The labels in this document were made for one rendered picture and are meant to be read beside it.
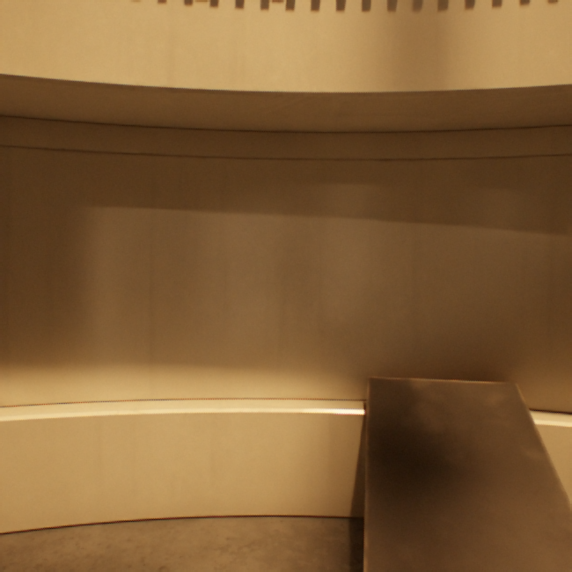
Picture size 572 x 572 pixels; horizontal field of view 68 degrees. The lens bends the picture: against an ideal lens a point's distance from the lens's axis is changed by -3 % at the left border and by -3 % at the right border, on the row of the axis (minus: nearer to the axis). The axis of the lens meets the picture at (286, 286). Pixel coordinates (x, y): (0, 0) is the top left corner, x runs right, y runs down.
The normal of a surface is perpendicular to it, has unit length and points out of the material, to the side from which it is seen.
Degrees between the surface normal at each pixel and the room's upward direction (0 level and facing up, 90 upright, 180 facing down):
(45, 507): 90
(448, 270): 90
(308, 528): 0
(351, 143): 90
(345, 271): 90
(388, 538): 25
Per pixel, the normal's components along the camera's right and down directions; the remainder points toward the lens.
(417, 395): -0.07, -0.90
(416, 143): -0.14, 0.03
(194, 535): 0.01, -1.00
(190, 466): 0.12, 0.03
